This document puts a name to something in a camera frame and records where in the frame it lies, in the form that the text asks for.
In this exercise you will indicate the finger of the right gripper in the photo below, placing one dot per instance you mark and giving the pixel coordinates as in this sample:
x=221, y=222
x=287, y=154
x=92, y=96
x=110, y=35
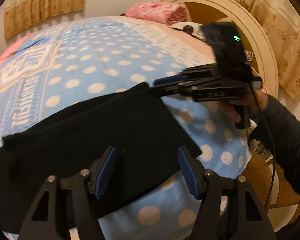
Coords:
x=165, y=90
x=170, y=79

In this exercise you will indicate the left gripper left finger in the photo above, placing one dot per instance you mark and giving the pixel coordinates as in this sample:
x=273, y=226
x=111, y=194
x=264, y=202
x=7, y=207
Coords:
x=101, y=170

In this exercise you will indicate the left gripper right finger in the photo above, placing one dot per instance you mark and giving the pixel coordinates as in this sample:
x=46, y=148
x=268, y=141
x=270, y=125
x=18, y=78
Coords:
x=192, y=171

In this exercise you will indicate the black cloth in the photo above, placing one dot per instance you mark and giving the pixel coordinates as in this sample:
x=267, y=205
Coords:
x=136, y=122

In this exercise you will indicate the dark sleeved right forearm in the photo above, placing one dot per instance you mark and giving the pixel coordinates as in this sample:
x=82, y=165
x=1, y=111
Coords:
x=279, y=131

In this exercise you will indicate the person right hand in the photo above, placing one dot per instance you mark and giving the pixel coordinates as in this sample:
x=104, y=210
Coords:
x=251, y=101

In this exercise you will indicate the white black spotted pillow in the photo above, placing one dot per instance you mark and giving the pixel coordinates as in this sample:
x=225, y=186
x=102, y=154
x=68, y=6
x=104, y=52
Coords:
x=191, y=28

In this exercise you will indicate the pink floral pillow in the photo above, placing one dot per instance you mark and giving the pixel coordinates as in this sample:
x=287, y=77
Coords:
x=162, y=12

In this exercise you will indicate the cream wooden headboard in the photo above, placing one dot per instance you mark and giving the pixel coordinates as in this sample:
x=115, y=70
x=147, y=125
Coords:
x=255, y=35

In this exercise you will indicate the beige right side curtain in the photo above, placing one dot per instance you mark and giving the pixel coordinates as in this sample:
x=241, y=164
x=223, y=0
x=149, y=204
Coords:
x=281, y=23

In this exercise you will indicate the pink and blue bedspread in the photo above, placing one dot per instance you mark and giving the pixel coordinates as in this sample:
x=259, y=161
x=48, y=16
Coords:
x=44, y=72

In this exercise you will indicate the beige patterned window curtain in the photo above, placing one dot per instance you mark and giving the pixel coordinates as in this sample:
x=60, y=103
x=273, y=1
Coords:
x=22, y=14

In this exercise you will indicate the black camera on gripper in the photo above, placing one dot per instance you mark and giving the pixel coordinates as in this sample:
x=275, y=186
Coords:
x=228, y=49

